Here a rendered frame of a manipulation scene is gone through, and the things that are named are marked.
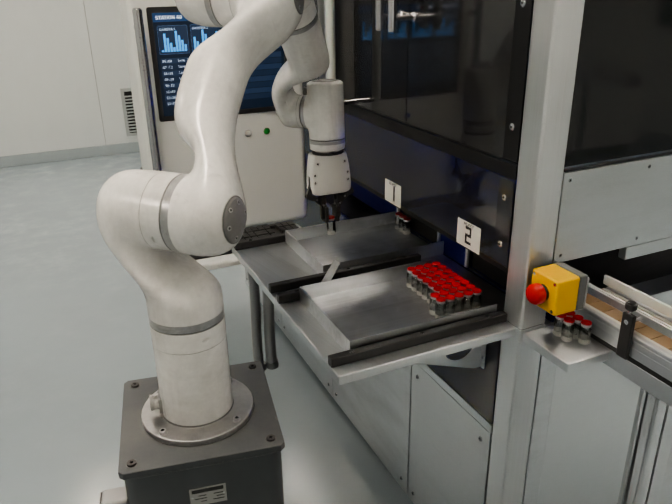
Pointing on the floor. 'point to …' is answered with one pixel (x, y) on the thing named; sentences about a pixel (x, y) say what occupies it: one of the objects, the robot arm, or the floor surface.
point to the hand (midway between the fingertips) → (330, 212)
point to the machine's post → (533, 233)
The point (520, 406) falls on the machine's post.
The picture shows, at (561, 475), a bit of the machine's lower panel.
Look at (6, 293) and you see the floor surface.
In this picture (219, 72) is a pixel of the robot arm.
